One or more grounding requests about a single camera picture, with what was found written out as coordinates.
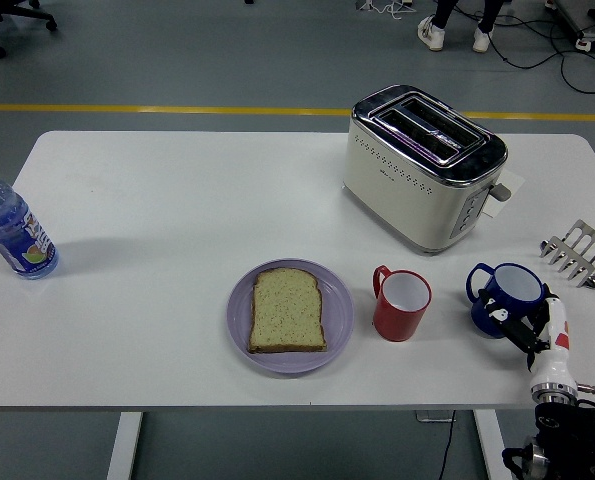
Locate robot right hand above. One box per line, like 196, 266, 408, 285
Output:
476, 282, 578, 391

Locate blue cup white inside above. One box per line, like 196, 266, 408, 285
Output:
465, 262, 548, 340

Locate red cup white inside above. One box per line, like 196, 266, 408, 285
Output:
371, 264, 433, 343

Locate slice of toast bread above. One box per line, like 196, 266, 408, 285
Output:
247, 267, 328, 354

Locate white table leg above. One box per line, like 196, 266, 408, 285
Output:
472, 409, 513, 480
106, 412, 144, 480

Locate metal toast rack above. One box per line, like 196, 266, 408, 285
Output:
538, 218, 595, 290

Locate purple round plate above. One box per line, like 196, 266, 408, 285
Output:
226, 257, 355, 375

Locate cream and chrome toaster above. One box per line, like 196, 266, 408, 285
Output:
340, 84, 512, 256

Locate person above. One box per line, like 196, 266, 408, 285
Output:
416, 0, 506, 53

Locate clear water bottle blue cap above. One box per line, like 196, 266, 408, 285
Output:
0, 165, 59, 280

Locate grey bracket under table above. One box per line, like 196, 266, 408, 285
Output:
414, 409, 456, 424

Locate black cable under table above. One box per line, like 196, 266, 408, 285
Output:
436, 409, 457, 480

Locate black floor cable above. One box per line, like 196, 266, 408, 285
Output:
486, 14, 595, 95

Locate white floor cables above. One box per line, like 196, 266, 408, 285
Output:
355, 0, 418, 22

